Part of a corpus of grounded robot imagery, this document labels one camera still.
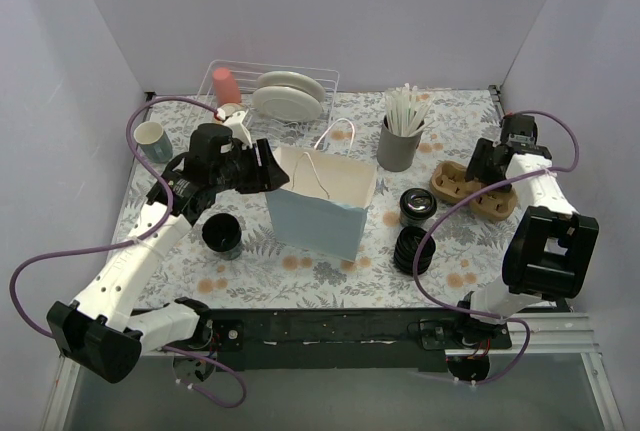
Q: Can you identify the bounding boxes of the light blue paper bag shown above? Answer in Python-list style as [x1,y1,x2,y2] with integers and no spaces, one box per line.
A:
[266,144,377,262]

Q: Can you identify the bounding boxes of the black coffee lid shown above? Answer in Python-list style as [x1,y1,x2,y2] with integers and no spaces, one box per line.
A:
[399,188,437,219]

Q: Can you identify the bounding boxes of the dark coffee cup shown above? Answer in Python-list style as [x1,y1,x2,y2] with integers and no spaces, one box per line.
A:
[399,188,437,227]
[202,213,243,261]

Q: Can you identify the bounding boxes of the stack of black lids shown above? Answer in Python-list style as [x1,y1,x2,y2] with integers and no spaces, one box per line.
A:
[393,226,436,275]

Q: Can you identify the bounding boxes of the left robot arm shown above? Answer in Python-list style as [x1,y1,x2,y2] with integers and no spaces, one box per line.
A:
[46,123,289,383]

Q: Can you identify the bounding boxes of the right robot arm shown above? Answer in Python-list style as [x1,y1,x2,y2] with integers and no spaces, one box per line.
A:
[452,113,599,349]

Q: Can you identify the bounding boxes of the brown cardboard cup carrier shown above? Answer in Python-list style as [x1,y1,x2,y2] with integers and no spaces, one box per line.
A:
[429,161,518,222]

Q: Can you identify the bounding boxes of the small white mug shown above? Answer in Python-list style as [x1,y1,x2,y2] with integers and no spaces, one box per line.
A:
[133,121,173,164]

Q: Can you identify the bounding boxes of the front white plate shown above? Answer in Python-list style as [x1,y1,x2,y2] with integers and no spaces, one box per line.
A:
[252,86,323,122]

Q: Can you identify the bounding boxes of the white plate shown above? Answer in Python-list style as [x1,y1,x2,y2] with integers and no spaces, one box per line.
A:
[252,86,323,122]
[256,71,326,102]

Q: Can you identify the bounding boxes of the grey straw holder cup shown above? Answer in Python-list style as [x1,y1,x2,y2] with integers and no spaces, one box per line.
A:
[376,118,422,172]

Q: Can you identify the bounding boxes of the pink plastic cup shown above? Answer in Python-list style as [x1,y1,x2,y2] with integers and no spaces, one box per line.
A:
[212,67,242,107]

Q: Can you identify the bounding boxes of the bundle of white straws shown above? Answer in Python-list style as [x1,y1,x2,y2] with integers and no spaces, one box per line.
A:
[384,83,434,137]

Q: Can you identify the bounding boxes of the rear white plate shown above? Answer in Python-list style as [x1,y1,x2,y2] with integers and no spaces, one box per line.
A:
[256,71,326,102]

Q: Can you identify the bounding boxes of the floral table mat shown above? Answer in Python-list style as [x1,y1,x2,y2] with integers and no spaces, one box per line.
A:
[135,90,520,309]

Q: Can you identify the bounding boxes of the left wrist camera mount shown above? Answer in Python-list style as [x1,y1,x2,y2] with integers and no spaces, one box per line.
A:
[216,103,253,147]

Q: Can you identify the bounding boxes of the white wire dish rack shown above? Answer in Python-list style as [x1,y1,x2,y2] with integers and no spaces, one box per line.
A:
[195,60,340,147]

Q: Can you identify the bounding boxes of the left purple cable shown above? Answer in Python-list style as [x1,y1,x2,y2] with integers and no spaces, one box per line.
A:
[9,96,224,340]

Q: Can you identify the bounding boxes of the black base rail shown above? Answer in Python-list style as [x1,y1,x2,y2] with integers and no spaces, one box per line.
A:
[171,308,482,372]

